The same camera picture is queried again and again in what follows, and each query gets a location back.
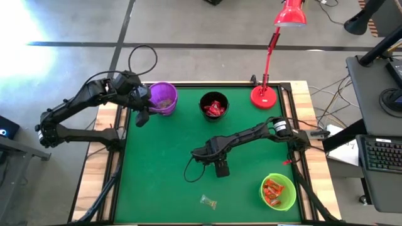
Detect grey side desk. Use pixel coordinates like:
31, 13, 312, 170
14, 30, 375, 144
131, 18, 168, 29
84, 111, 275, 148
0, 134, 52, 226

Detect floor cable bundle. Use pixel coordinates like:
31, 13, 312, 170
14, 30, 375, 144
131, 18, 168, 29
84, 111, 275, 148
307, 75, 354, 126

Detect white paper sheet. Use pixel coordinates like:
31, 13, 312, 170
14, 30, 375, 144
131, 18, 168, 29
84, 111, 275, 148
326, 124, 361, 167

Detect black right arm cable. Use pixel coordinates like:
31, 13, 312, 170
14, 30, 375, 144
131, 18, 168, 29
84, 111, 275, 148
183, 156, 207, 183

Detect green bucket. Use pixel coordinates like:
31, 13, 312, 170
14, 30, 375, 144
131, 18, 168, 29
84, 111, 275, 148
259, 173, 297, 212

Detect black desk device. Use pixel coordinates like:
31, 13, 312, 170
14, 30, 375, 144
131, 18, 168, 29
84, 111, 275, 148
385, 59, 402, 89

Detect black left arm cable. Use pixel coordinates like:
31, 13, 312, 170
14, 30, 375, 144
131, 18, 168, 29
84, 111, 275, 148
83, 44, 158, 92

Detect purple face bucket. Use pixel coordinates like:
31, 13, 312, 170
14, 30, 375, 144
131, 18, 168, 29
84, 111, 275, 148
147, 82, 179, 117

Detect black chair base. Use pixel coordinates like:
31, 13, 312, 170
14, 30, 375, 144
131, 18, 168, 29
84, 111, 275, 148
343, 0, 389, 36

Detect black round monitor base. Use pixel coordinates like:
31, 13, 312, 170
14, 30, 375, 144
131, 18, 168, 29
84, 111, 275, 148
379, 87, 402, 119

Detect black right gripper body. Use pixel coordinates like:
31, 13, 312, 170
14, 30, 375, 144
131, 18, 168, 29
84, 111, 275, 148
191, 143, 229, 164

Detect black bucket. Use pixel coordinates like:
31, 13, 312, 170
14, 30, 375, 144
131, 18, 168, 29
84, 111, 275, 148
198, 90, 230, 122

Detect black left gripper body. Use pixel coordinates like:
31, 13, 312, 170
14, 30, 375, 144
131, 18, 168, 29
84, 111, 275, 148
127, 83, 152, 110

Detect black pole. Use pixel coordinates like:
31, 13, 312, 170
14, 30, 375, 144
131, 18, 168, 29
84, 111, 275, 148
359, 24, 402, 67

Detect black floor cable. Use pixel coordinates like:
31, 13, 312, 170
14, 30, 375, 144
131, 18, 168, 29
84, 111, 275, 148
315, 0, 345, 26

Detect clear green candy bag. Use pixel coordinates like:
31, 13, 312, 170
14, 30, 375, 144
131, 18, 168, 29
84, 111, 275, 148
200, 194, 218, 211

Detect black desk support beam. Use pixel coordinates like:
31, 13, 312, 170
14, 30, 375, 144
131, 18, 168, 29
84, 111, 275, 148
322, 119, 361, 153

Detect red desk lamp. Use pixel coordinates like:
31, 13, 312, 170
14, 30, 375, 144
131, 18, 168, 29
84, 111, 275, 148
250, 0, 308, 110

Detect black device blue light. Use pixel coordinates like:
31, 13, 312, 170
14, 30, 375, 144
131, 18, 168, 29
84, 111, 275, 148
0, 115, 20, 140

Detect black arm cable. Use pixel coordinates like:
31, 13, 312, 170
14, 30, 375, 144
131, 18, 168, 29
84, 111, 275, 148
83, 44, 158, 92
183, 156, 207, 183

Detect black side bracket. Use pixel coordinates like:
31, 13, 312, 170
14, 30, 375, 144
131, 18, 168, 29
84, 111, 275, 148
309, 129, 331, 139

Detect clear red candy bag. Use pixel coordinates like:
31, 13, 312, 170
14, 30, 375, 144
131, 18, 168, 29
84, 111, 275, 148
156, 99, 174, 110

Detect black aluminium table frame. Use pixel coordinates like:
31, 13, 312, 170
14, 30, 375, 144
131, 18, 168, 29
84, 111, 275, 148
67, 75, 346, 226

